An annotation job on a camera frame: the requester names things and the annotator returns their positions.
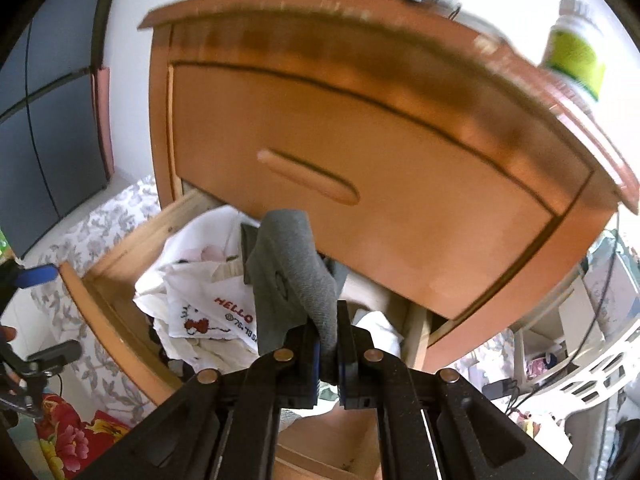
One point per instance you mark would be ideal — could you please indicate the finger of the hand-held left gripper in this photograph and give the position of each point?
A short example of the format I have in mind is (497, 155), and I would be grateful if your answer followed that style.
(37, 276)
(55, 352)

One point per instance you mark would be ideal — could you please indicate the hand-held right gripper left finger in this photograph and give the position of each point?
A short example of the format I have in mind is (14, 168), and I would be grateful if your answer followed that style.
(311, 360)

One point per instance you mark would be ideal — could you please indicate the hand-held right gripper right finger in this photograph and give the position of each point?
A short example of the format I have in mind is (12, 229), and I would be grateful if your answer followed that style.
(346, 360)

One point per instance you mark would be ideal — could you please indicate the wooden drawer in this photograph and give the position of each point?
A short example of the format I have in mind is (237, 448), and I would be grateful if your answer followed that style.
(107, 290)
(350, 160)

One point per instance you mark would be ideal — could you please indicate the grey sock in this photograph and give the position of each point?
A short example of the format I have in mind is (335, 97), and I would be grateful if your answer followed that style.
(285, 265)

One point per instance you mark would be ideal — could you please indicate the white cartoon print garment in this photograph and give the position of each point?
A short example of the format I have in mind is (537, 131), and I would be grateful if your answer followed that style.
(200, 310)

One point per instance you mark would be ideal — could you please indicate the person's left hand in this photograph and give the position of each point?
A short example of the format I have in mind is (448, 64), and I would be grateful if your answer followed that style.
(7, 335)

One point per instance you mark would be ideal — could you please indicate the red floral blanket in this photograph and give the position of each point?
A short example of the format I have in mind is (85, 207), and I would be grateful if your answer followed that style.
(65, 430)

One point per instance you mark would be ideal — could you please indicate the grey floral quilt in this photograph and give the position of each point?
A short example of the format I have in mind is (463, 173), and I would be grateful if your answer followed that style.
(100, 230)

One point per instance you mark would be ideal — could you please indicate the dark wardrobe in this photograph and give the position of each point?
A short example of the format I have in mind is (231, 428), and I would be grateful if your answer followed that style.
(45, 110)

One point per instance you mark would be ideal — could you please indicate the pink panel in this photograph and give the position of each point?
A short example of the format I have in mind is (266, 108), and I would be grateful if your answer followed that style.
(102, 120)

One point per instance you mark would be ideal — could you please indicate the wooden nightstand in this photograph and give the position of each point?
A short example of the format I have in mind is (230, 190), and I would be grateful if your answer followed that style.
(160, 110)

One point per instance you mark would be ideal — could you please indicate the white lattice rack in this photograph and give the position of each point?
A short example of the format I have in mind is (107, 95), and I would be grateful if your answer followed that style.
(595, 365)

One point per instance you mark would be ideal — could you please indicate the green label bottle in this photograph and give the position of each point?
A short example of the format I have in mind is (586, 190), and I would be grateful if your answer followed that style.
(572, 50)

